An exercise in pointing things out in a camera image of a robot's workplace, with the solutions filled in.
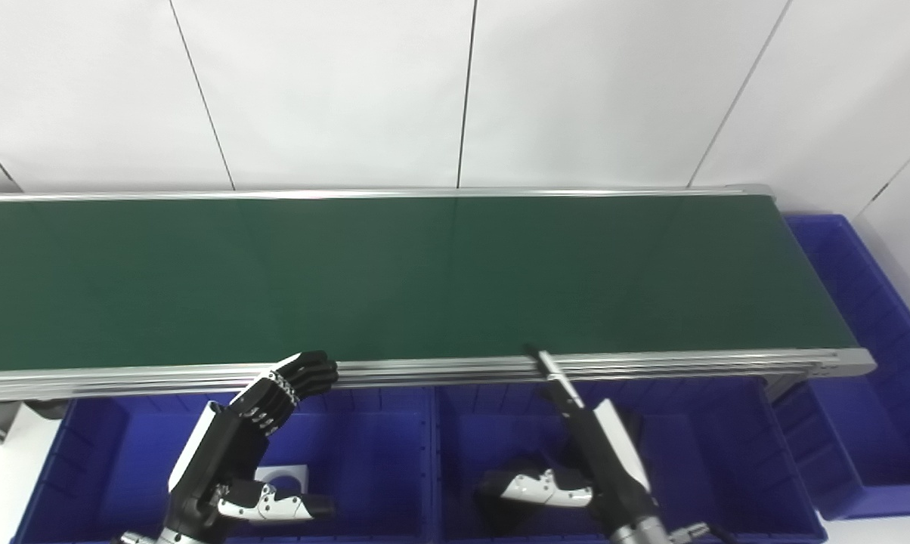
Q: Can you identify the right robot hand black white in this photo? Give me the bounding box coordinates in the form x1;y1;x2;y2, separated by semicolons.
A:
476;345;656;530

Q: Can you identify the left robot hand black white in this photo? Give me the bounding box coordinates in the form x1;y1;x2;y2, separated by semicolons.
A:
160;350;340;539

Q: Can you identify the white square part with hole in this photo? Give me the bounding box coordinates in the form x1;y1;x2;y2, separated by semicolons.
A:
255;465;308;499

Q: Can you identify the blue plastic bin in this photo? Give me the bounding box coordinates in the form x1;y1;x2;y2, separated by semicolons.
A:
772;214;910;521
11;389;437;544
432;378;830;544

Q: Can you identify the black conveyor drive motor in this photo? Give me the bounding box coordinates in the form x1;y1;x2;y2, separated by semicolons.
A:
23;399;74;421

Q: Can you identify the green conveyor belt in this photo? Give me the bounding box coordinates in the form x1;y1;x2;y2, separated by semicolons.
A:
0;195;858;372
0;184;878;403

